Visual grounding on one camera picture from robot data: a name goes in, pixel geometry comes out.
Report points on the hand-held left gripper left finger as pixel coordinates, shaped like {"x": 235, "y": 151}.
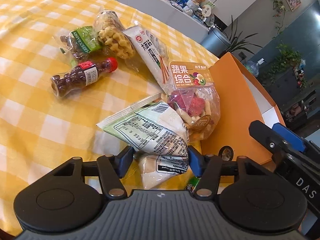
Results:
{"x": 126, "y": 161}

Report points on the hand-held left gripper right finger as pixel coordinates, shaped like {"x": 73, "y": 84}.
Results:
{"x": 194, "y": 161}

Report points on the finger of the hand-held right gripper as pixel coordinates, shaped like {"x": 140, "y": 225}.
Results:
{"x": 261, "y": 133}
{"x": 288, "y": 135}

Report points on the pale green snack packet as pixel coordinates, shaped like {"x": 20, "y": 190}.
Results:
{"x": 145, "y": 127}

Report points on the orange cardboard box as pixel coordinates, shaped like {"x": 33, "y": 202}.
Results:
{"x": 225, "y": 105}

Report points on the clear waffle snack packet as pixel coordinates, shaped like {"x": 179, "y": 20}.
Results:
{"x": 115, "y": 40}

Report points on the small green snack packet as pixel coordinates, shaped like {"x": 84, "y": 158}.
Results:
{"x": 193, "y": 183}

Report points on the white snack packet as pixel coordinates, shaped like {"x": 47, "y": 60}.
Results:
{"x": 155, "y": 171}

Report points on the dark cabinet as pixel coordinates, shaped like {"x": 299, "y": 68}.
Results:
{"x": 287, "y": 97}

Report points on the clear water bottle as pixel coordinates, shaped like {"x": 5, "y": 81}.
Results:
{"x": 253, "y": 67}

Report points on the bushy green potted plant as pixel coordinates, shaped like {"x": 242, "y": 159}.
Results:
{"x": 285, "y": 57}

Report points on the mixed fruit chips bag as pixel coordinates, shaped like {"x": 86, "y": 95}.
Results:
{"x": 190, "y": 78}

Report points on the long leaf potted plant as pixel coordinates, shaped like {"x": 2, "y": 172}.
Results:
{"x": 236, "y": 42}

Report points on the red cap chocolate bean bottle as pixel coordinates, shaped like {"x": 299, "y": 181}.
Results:
{"x": 75, "y": 78}

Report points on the yellow checkered tablecloth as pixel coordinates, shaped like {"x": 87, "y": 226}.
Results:
{"x": 37, "y": 110}

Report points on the grey trash bin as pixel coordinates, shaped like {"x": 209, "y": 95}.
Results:
{"x": 215, "y": 41}

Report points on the white biscuit stick packet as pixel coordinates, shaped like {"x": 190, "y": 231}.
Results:
{"x": 147, "y": 51}

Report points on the hanging vine plant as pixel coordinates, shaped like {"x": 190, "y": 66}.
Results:
{"x": 278, "y": 10}

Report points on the green label raisin packet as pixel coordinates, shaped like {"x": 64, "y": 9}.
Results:
{"x": 83, "y": 40}

